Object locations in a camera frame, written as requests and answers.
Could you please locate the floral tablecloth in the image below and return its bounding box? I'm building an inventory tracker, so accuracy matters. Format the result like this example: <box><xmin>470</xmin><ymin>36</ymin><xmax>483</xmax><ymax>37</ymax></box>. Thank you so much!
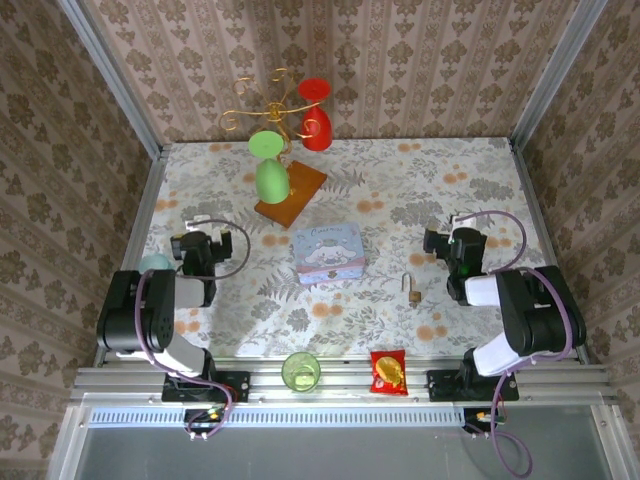
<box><xmin>124</xmin><ymin>137</ymin><xmax>576</xmax><ymax>359</ymax></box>

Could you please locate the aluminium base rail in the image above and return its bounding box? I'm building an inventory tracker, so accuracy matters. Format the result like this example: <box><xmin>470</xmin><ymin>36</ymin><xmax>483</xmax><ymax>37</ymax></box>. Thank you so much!
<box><xmin>69</xmin><ymin>356</ymin><xmax>619</xmax><ymax>405</ymax></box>

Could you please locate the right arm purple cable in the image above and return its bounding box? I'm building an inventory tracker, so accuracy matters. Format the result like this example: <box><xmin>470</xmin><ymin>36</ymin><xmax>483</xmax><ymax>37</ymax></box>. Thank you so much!
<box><xmin>452</xmin><ymin>209</ymin><xmax>574</xmax><ymax>477</ymax></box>

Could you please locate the small black controller board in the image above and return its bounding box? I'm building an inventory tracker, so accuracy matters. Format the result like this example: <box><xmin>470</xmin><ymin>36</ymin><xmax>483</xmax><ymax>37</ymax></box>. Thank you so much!
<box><xmin>183</xmin><ymin>407</ymin><xmax>229</xmax><ymax>437</ymax></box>
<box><xmin>463</xmin><ymin>408</ymin><xmax>504</xmax><ymax>434</ymax></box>

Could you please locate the red snack packet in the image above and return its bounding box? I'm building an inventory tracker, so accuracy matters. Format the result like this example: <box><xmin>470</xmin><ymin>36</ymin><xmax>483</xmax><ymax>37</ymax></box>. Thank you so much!
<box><xmin>368</xmin><ymin>349</ymin><xmax>410</xmax><ymax>397</ymax></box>

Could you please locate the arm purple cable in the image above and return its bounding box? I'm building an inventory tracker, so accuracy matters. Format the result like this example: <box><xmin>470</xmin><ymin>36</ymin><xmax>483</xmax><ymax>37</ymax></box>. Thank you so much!
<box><xmin>132</xmin><ymin>217</ymin><xmax>252</xmax><ymax>442</ymax></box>
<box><xmin>452</xmin><ymin>209</ymin><xmax>574</xmax><ymax>477</ymax></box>

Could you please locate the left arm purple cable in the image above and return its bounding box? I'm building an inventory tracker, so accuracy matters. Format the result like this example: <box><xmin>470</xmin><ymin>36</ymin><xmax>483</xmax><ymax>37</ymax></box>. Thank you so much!
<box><xmin>132</xmin><ymin>217</ymin><xmax>252</xmax><ymax>442</ymax></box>

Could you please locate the red plastic wine glass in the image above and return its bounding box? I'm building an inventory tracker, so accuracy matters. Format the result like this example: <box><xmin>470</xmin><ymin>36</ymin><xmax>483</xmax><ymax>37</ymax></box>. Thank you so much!
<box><xmin>298</xmin><ymin>77</ymin><xmax>334</xmax><ymax>153</ymax></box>

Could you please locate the small brass padlock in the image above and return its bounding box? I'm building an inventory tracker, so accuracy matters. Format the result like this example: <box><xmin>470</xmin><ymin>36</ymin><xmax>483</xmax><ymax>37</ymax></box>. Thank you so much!
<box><xmin>400</xmin><ymin>271</ymin><xmax>423</xmax><ymax>305</ymax></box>

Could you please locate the gold wire rack wooden base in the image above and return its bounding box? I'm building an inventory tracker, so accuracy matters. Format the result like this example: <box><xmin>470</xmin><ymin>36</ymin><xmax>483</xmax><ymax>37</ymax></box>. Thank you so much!
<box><xmin>221</xmin><ymin>67</ymin><xmax>329</xmax><ymax>230</ymax></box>

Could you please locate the blue cartoon bunny tin box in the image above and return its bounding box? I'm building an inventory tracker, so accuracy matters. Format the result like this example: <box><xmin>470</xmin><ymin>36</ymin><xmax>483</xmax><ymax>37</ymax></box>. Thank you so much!
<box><xmin>291</xmin><ymin>221</ymin><xmax>367</xmax><ymax>287</ymax></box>

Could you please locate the aluminium side rail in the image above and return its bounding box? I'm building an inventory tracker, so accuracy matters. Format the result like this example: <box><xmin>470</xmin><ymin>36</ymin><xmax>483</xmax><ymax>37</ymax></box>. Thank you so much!
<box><xmin>93</xmin><ymin>144</ymin><xmax>169</xmax><ymax>369</ymax></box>
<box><xmin>508</xmin><ymin>139</ymin><xmax>602</xmax><ymax>364</ymax></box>

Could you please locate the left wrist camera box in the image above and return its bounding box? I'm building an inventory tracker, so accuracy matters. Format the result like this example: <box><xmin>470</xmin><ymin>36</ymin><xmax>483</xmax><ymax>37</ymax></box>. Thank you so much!
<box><xmin>184</xmin><ymin>213</ymin><xmax>225</xmax><ymax>244</ymax></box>

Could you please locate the white slotted cable duct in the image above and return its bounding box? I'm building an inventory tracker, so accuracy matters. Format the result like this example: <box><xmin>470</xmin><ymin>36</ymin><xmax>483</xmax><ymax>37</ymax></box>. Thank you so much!
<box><xmin>87</xmin><ymin>406</ymin><xmax>467</xmax><ymax>429</ymax></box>

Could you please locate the green transparent cup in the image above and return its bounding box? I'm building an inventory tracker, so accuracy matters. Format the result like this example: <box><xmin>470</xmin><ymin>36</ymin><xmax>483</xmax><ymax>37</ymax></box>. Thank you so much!
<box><xmin>280</xmin><ymin>351</ymin><xmax>322</xmax><ymax>395</ymax></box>

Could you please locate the green plastic wine glass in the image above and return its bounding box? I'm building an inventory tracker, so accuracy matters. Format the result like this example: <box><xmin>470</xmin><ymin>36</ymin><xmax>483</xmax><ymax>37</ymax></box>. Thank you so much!
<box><xmin>248</xmin><ymin>130</ymin><xmax>294</xmax><ymax>205</ymax></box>

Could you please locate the pale teal plastic glass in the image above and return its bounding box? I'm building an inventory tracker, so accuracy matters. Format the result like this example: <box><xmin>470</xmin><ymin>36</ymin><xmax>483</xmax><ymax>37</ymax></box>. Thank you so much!
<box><xmin>138</xmin><ymin>252</ymin><xmax>175</xmax><ymax>274</ymax></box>

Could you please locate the aluminium frame post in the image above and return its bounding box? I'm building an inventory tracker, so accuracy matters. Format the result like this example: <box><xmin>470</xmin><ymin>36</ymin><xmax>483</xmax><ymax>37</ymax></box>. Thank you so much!
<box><xmin>58</xmin><ymin>0</ymin><xmax>167</xmax><ymax>157</ymax></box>
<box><xmin>511</xmin><ymin>0</ymin><xmax>609</xmax><ymax>151</ymax></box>

